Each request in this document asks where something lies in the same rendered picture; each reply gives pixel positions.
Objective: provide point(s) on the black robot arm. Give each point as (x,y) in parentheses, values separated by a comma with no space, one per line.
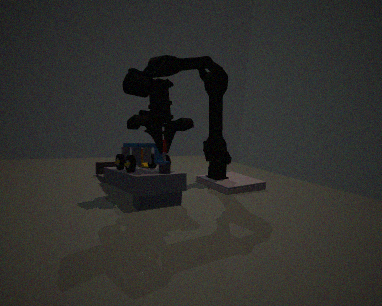
(142,84)

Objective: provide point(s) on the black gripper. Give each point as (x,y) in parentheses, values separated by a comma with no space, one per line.
(160,114)

